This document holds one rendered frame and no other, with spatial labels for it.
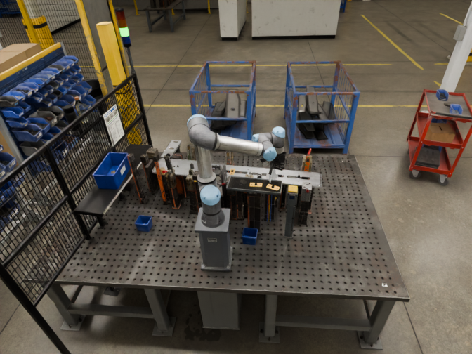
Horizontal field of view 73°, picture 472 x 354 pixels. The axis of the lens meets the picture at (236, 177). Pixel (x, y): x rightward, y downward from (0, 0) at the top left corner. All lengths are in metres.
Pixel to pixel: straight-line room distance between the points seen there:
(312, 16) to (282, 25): 0.85
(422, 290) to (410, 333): 0.46
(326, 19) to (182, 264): 8.80
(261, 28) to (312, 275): 8.53
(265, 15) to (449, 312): 8.49
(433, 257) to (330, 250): 1.46
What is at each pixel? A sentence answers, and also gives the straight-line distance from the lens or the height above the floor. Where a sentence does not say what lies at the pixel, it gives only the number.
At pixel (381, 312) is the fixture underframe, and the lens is 2.56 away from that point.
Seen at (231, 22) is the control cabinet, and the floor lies 0.48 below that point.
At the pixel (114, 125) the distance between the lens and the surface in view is 2.87.
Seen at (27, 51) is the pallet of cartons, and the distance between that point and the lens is 5.54.
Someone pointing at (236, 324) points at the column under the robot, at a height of 0.07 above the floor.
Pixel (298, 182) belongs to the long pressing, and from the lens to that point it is 2.49.
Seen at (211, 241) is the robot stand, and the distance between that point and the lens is 2.06.
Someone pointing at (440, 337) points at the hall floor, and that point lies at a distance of 3.18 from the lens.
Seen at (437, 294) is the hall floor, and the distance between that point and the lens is 3.41.
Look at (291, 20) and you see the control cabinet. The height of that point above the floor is 0.50.
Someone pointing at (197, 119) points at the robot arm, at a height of 1.74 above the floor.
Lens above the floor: 2.54
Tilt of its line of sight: 38 degrees down
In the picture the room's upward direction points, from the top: 2 degrees counter-clockwise
